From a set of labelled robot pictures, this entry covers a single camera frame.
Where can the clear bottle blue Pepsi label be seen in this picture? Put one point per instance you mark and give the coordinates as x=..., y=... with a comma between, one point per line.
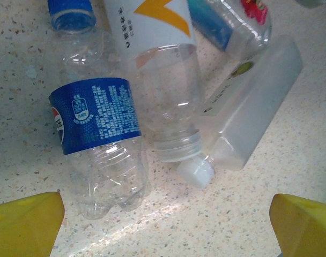
x=98, y=115

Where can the white bottle orange V label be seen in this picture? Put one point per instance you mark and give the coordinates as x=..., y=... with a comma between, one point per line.
x=152, y=24

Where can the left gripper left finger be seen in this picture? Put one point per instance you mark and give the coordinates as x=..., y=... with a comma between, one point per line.
x=23, y=227

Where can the square frosted bottle white cap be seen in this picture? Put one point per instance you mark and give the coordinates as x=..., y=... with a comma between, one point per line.
x=259, y=107

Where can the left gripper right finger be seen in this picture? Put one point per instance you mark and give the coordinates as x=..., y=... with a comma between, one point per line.
x=305, y=227

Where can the clear bottle blue red label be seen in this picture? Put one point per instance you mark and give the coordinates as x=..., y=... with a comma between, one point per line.
x=214, y=26

